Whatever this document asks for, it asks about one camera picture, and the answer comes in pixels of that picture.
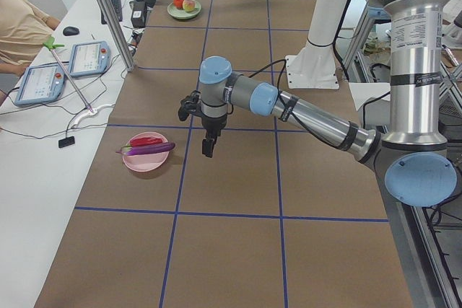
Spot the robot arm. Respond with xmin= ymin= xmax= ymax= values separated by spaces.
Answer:
xmin=178 ymin=0 xmax=458 ymax=207

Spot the aluminium frame post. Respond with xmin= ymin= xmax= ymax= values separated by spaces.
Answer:
xmin=96 ymin=0 xmax=134 ymax=72

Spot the reacher grabber stick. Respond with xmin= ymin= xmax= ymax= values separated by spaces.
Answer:
xmin=43 ymin=36 xmax=115 ymax=129

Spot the red chili pepper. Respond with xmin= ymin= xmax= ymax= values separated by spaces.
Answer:
xmin=129 ymin=136 xmax=163 ymax=147

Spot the black computer mouse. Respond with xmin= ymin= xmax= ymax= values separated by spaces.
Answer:
xmin=62 ymin=26 xmax=80 ymax=36

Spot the pink plate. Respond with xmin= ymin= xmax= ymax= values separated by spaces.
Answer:
xmin=122 ymin=131 xmax=169 ymax=172

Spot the teach pendant far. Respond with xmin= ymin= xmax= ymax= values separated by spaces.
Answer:
xmin=69 ymin=41 xmax=110 ymax=78

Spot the teach pendant near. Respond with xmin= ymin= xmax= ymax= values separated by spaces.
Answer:
xmin=14 ymin=63 xmax=64 ymax=107

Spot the purple eggplant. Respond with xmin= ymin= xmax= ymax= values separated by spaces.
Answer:
xmin=117 ymin=142 xmax=175 ymax=156

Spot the teach pendant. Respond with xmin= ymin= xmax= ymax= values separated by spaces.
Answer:
xmin=14 ymin=63 xmax=64 ymax=107
xmin=69 ymin=41 xmax=110 ymax=78

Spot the red pomegranate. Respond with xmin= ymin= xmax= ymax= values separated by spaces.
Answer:
xmin=173 ymin=0 xmax=184 ymax=9

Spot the white chair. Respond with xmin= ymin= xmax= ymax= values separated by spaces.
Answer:
xmin=349 ymin=82 xmax=391 ymax=110

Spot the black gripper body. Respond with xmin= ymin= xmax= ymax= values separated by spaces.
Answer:
xmin=178 ymin=92 xmax=227 ymax=157

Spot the peach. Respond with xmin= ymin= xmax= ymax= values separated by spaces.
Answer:
xmin=182 ymin=0 xmax=196 ymax=13

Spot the person in beige shirt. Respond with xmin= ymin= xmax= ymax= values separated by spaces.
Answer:
xmin=1 ymin=0 xmax=60 ymax=76

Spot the green plate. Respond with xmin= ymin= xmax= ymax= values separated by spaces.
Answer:
xmin=167 ymin=0 xmax=202 ymax=20

